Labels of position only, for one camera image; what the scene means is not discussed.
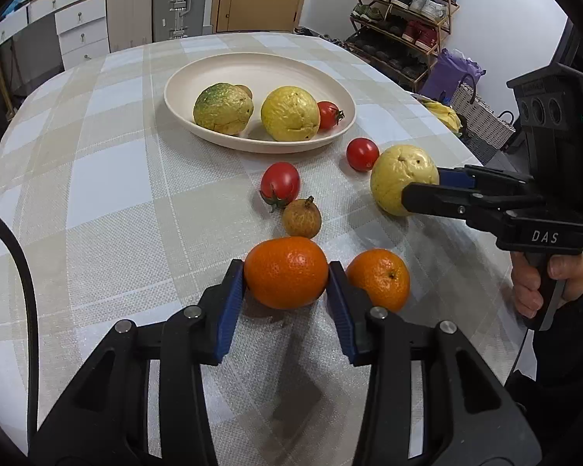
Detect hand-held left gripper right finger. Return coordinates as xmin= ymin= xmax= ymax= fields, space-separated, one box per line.
xmin=326 ymin=261 xmax=545 ymax=466

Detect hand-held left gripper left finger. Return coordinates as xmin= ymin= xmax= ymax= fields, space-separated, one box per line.
xmin=26 ymin=259 xmax=246 ymax=466

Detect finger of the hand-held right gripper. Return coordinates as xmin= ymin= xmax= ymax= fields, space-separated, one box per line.
xmin=437 ymin=165 xmax=532 ymax=191
xmin=401 ymin=181 xmax=547 ymax=219

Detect small yellow guava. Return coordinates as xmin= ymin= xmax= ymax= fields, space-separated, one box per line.
xmin=370 ymin=144 xmax=440 ymax=217

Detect large orange tangerine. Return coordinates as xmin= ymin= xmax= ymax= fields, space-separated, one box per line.
xmin=244 ymin=236 xmax=330 ymax=310

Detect red tomato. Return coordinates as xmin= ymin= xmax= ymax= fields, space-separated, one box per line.
xmin=346 ymin=138 xmax=381 ymax=172
xmin=259 ymin=162 xmax=302 ymax=212
xmin=317 ymin=101 xmax=345 ymax=131

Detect large yellow guava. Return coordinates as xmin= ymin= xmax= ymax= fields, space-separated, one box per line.
xmin=260 ymin=86 xmax=320 ymax=143

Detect green yellow guava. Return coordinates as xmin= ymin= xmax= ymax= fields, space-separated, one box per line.
xmin=193 ymin=83 xmax=256 ymax=136

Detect beige round plate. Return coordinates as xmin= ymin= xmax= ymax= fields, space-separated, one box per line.
xmin=164 ymin=52 xmax=358 ymax=155

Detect person's right hand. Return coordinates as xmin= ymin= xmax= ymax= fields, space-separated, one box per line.
xmin=510 ymin=250 xmax=583 ymax=320

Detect small orange tangerine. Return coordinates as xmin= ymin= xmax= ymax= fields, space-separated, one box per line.
xmin=346 ymin=249 xmax=412 ymax=313

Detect yellow bananas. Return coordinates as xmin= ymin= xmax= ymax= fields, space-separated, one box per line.
xmin=418 ymin=97 xmax=463 ymax=134

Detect woven basket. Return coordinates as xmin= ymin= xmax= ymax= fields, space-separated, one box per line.
xmin=449 ymin=80 xmax=516 ymax=149

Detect purple bag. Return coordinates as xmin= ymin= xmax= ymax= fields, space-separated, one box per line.
xmin=420 ymin=49 xmax=487 ymax=105

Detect wooden shoe rack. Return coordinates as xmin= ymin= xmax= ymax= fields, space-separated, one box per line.
xmin=342 ymin=0 xmax=460 ymax=93

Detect row of assorted shoes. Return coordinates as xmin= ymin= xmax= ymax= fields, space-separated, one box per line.
xmin=352 ymin=0 xmax=462 ymax=78

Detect silver suitcase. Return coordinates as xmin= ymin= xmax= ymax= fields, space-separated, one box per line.
xmin=152 ymin=0 xmax=209 ymax=42

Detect beige suitcase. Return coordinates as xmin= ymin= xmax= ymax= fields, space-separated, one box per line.
xmin=104 ymin=0 xmax=155 ymax=53

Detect white drawer cabinet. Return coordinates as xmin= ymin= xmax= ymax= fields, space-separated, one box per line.
xmin=54 ymin=0 xmax=112 ymax=70

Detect white desk with drawers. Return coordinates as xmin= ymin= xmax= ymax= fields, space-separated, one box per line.
xmin=0 ymin=0 xmax=103 ymax=59

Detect black cable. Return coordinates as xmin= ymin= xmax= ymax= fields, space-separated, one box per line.
xmin=0 ymin=201 xmax=42 ymax=447

